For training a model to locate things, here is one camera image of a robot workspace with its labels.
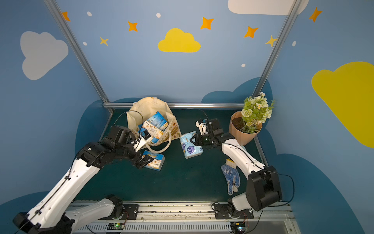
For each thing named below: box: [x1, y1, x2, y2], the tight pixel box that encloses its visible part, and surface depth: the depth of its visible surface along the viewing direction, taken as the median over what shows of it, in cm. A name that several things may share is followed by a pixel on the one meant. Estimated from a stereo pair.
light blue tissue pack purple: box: [179, 131, 204, 159], surface depth 82 cm
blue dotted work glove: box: [220, 158, 241, 196], surface depth 88 cm
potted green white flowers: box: [228, 92, 275, 146], surface depth 86 cm
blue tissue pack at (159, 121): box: [147, 111, 169, 131], surface depth 93 cm
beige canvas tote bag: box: [126, 96, 182, 154], surface depth 92 cm
